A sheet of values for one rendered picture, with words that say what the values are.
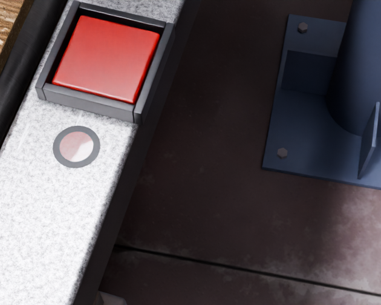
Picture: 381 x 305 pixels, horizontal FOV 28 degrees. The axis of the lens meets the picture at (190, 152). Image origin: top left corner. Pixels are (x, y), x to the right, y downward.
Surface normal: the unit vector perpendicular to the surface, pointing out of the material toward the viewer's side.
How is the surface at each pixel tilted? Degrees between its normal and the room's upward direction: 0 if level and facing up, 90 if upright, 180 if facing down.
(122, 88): 0
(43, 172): 0
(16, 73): 50
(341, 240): 0
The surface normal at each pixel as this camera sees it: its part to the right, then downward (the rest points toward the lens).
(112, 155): -0.01, -0.44
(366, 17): -0.87, 0.44
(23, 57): 0.72, -0.10
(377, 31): -0.68, 0.66
